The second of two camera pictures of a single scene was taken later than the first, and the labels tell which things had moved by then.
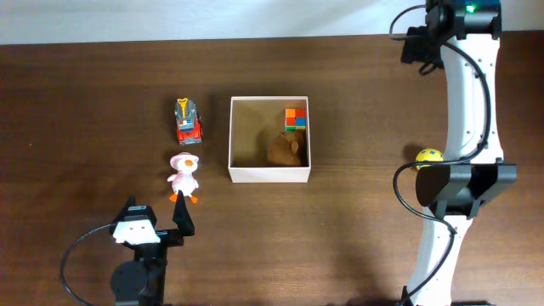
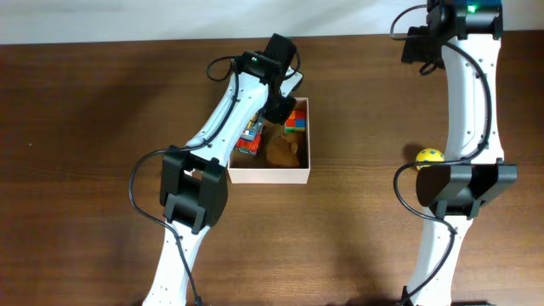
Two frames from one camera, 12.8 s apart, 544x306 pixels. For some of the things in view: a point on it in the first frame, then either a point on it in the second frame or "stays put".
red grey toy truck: (189, 121) → (249, 140)
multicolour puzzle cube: (295, 119) stays put
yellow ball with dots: (428, 155) stays put
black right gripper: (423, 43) stays put
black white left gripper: (184, 222) → (282, 120)
